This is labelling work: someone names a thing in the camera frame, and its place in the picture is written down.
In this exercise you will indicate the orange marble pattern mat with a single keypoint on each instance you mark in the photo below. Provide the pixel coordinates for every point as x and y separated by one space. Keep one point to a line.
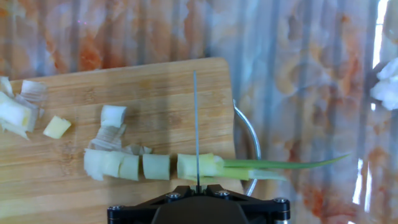
311 77

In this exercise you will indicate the steel kitchen knife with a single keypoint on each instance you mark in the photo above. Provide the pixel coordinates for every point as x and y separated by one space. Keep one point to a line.
196 124

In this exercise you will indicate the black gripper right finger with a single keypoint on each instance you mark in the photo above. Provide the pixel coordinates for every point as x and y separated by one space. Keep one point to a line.
267 211

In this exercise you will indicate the small white scallion slice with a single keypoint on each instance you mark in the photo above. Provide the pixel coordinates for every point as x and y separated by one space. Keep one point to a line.
112 115

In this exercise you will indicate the translucent scallion skin piece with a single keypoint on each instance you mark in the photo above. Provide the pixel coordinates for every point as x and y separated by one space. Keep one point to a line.
107 138
32 90

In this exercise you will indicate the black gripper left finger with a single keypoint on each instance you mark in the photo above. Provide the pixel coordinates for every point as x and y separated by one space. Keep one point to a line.
136 213

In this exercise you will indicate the wooden cutting board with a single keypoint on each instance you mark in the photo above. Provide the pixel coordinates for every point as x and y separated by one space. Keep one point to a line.
171 93

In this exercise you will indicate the pale scallion slice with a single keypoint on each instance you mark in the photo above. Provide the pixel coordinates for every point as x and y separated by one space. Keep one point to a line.
156 167
129 167

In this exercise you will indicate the ragged white scallion piece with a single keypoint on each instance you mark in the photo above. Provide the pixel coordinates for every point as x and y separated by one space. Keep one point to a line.
101 163

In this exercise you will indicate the white crumpled tissue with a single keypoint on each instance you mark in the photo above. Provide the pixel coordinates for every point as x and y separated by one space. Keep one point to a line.
388 90

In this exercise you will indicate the cut white scallion chunk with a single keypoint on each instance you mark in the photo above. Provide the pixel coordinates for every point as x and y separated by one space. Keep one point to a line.
15 113

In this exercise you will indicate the round metal rim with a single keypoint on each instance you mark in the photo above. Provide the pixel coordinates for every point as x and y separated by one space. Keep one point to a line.
255 140

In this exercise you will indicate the long scallion stalk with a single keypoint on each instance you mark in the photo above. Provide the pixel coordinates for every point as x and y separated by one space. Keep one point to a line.
208 165

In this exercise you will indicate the small yellowish scallion piece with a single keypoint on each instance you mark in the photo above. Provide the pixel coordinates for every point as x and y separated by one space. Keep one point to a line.
57 127

